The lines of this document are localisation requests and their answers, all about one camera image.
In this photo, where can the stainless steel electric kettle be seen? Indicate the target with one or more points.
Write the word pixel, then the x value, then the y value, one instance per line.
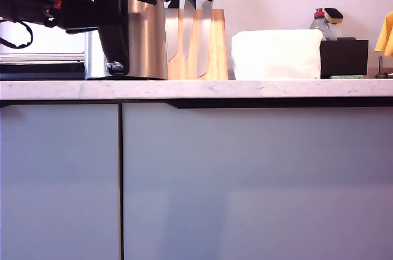
pixel 144 41

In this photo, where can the black round kettle base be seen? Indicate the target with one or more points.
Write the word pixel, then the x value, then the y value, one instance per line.
pixel 144 78

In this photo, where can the black electric grill metal bar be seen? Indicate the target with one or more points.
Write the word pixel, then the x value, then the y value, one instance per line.
pixel 40 71

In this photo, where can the wooden knife block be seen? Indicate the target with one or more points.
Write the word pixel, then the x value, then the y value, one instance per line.
pixel 216 48

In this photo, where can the white paper towel pack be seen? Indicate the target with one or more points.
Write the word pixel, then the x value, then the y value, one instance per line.
pixel 276 54

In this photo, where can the narrow grey cabinet door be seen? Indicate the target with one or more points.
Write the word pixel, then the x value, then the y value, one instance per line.
pixel 61 180

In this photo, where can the clear bottle red cap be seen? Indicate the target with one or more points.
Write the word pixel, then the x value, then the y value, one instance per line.
pixel 322 28

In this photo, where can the black yellow sponge brush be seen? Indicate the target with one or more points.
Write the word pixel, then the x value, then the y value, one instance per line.
pixel 334 14

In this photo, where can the black rectangular box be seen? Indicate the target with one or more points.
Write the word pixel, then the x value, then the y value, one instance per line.
pixel 344 57

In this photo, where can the green sponge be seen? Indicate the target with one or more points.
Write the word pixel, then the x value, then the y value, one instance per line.
pixel 347 77

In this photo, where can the wide grey cabinet door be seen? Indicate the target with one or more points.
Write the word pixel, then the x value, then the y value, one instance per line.
pixel 258 180

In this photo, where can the yellow cloth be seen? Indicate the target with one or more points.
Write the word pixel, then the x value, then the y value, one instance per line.
pixel 386 37

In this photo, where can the metal rod stand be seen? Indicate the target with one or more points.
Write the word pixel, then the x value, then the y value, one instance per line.
pixel 381 65

